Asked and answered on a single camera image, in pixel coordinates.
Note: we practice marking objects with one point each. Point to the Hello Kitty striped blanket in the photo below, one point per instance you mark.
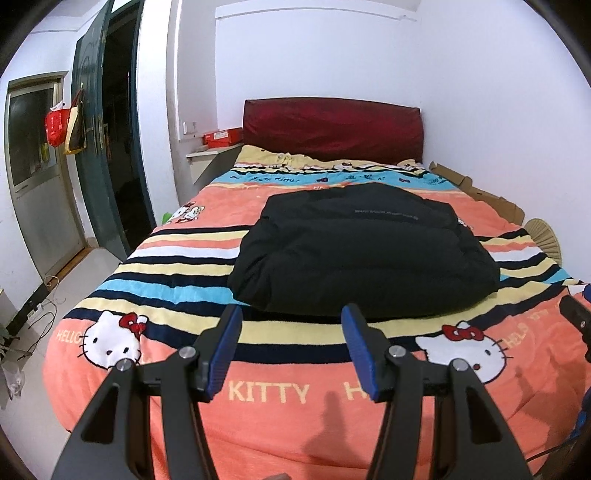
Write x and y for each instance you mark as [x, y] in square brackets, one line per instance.
[291, 402]

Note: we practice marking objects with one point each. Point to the red box on shelf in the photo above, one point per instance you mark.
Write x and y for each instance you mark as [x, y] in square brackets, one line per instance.
[223, 138]

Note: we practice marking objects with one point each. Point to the dark green door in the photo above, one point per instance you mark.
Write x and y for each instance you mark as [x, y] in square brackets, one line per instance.
[110, 167]

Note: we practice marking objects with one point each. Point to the grey metal door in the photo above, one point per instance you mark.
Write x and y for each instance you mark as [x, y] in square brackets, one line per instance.
[38, 177]

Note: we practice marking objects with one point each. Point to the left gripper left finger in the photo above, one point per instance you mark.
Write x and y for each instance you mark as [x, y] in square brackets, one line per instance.
[113, 438]

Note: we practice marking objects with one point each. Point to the black hooded puffer jacket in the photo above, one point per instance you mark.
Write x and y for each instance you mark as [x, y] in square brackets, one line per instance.
[393, 253]

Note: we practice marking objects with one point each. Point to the dark red headboard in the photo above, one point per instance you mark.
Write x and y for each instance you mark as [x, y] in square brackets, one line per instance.
[329, 129]

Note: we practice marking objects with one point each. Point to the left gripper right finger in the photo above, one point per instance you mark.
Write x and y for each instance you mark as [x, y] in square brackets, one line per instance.
[471, 439]

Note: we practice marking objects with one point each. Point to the white bedside shelf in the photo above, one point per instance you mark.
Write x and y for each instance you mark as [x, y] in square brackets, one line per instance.
[200, 160]

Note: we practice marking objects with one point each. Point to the cardboard beside bed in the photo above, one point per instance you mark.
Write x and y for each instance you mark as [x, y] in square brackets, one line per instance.
[504, 208]

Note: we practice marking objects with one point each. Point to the red hanging bag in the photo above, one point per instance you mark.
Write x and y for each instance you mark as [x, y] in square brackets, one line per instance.
[56, 123]

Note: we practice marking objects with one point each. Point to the yellow black hanging bag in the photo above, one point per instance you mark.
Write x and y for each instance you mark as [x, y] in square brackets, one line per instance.
[75, 139]

